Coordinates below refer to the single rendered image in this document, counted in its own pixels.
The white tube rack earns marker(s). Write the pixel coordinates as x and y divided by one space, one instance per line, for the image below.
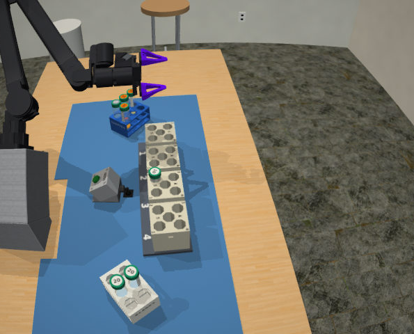
139 301

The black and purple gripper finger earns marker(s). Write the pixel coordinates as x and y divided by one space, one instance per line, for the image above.
145 86
149 61

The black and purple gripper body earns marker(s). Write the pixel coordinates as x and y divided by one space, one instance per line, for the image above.
127 76

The beige bucket adapter with round holes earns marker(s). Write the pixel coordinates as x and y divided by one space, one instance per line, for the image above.
171 163
169 188
160 134

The blue tube rack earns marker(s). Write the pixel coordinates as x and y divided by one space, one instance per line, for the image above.
137 120

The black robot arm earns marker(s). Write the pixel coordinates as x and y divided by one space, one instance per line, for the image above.
20 104

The beige block with round holes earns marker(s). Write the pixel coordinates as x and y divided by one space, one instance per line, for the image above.
162 216

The blue bench mat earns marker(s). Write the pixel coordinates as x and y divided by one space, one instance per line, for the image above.
196 289

